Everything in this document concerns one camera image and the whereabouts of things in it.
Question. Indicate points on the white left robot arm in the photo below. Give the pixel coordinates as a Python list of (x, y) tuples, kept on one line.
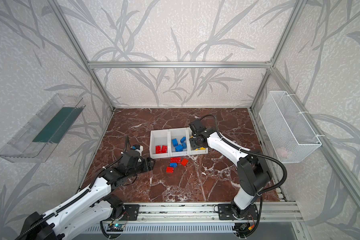
[(94, 203)]

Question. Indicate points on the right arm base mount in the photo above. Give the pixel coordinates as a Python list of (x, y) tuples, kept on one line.
[(230, 211)]

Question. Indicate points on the red square lego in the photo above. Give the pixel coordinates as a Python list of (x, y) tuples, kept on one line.
[(184, 162)]

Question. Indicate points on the clear plastic wall tray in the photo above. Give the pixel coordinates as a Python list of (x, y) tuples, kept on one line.
[(36, 141)]

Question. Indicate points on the green circuit board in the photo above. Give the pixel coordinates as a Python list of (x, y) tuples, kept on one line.
[(115, 228)]

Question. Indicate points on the white middle sorting bin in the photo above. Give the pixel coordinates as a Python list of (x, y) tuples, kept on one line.
[(177, 134)]

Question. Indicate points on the right circuit board with wires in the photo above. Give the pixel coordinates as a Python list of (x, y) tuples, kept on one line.
[(244, 230)]

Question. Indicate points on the long red lego brick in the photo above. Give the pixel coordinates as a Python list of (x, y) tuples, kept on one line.
[(176, 160)]

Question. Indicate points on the white wire mesh basket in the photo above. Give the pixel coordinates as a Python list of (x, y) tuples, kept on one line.
[(287, 127)]

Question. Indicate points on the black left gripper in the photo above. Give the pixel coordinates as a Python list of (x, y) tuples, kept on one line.
[(148, 163)]

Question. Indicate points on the red lego pile bottom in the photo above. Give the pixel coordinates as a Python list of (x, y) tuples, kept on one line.
[(170, 170)]

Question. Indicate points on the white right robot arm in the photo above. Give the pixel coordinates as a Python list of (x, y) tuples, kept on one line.
[(253, 171)]

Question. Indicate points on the pink object in basket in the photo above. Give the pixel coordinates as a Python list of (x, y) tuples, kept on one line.
[(283, 153)]

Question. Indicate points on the white right sorting bin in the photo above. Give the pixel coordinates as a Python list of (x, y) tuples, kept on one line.
[(191, 151)]

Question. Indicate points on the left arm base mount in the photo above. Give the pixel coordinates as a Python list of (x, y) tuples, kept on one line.
[(128, 212)]

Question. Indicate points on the white sorting bin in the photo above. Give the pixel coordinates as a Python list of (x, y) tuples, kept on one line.
[(159, 138), (177, 134), (191, 151)]

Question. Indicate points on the white left sorting bin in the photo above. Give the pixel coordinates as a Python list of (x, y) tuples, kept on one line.
[(159, 138)]

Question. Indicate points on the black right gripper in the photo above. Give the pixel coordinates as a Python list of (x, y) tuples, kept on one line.
[(195, 141)]

